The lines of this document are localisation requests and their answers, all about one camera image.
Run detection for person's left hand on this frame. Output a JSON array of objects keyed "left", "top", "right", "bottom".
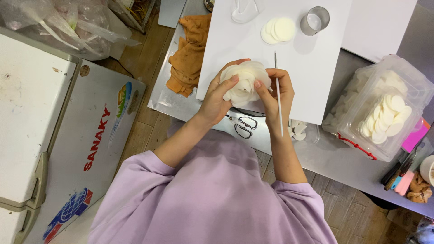
[{"left": 198, "top": 58, "right": 251, "bottom": 127}]

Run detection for person's right hand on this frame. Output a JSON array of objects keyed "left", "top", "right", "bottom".
[{"left": 253, "top": 68, "right": 295, "bottom": 131}]

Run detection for thin white stick tool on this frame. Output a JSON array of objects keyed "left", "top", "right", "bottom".
[{"left": 274, "top": 51, "right": 284, "bottom": 137}]

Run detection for white petal flower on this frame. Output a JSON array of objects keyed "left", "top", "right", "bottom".
[{"left": 220, "top": 61, "right": 272, "bottom": 108}]

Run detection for white trimmed scraps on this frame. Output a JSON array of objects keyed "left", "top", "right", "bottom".
[{"left": 288, "top": 119, "right": 308, "bottom": 141}]

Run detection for large white work board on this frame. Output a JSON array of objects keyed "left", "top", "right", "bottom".
[{"left": 196, "top": 0, "right": 353, "bottom": 125}]

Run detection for small silver scissors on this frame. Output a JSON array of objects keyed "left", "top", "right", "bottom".
[{"left": 225, "top": 114, "right": 258, "bottom": 140}]

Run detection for small clear tub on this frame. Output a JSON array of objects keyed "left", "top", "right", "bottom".
[{"left": 288, "top": 119, "right": 320, "bottom": 143}]

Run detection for orange cloth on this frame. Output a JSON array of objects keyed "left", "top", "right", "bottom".
[{"left": 166, "top": 14, "right": 212, "bottom": 98}]

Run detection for stack of white round slices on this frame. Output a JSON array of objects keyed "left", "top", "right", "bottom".
[{"left": 260, "top": 17, "right": 296, "bottom": 45}]

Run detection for clear plastic storage box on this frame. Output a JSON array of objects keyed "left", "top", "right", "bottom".
[{"left": 321, "top": 54, "right": 434, "bottom": 162}]

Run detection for clear plastic heart mould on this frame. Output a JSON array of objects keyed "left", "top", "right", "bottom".
[{"left": 231, "top": 0, "right": 260, "bottom": 24}]

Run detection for grey flat sheet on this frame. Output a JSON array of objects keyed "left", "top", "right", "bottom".
[{"left": 158, "top": 0, "right": 188, "bottom": 28}]

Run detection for lilac sweatshirt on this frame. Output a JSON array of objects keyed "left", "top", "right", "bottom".
[{"left": 87, "top": 119, "right": 338, "bottom": 244}]

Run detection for pile of white discs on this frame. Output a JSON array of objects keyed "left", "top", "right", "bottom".
[{"left": 358, "top": 94, "right": 413, "bottom": 145}]

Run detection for plain white board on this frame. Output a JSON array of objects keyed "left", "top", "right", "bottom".
[{"left": 341, "top": 0, "right": 418, "bottom": 63}]

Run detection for pink note pad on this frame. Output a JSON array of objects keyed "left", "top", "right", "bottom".
[{"left": 401, "top": 118, "right": 432, "bottom": 154}]

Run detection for white cup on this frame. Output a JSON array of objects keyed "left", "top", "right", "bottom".
[{"left": 419, "top": 155, "right": 434, "bottom": 187}]

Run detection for crumpled brown cloth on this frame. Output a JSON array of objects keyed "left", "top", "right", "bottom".
[{"left": 406, "top": 172, "right": 433, "bottom": 204}]

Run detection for heap of clear plastic bags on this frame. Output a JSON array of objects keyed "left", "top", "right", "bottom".
[{"left": 0, "top": 0, "right": 140, "bottom": 61}]

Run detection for white chest freezer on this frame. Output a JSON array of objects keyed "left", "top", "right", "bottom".
[{"left": 0, "top": 26, "right": 147, "bottom": 244}]

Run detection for brown carton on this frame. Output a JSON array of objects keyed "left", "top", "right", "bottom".
[{"left": 386, "top": 206, "right": 424, "bottom": 244}]

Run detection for round metal ring cutter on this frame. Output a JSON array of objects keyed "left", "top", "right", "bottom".
[{"left": 300, "top": 6, "right": 330, "bottom": 36}]

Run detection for metal rack with yellow wires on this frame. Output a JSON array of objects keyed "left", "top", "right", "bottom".
[{"left": 108, "top": 0, "right": 157, "bottom": 34}]

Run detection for black handled knife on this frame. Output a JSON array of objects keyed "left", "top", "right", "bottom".
[{"left": 380, "top": 149, "right": 418, "bottom": 191}]

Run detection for blue handled tool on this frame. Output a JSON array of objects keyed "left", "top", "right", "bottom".
[{"left": 390, "top": 174, "right": 404, "bottom": 190}]

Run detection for pink handled tool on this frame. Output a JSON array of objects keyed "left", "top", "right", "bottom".
[{"left": 394, "top": 169, "right": 416, "bottom": 196}]

